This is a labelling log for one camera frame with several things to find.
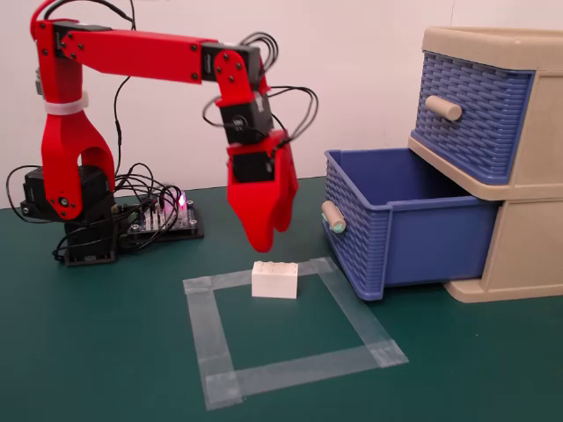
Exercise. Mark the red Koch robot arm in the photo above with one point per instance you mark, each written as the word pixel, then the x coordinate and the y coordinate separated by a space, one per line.
pixel 132 53

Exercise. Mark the servo controller circuit board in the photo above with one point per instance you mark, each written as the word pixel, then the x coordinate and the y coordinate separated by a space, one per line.
pixel 176 224

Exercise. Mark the white toy brick cube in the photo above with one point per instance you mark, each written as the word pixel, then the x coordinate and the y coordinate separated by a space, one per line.
pixel 275 281

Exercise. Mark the beige plastic drawer cabinet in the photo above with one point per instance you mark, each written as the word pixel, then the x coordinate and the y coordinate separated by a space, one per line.
pixel 528 246

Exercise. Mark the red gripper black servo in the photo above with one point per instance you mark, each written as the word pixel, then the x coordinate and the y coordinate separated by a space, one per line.
pixel 250 167

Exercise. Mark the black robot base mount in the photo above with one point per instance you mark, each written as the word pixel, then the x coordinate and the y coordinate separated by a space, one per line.
pixel 88 246

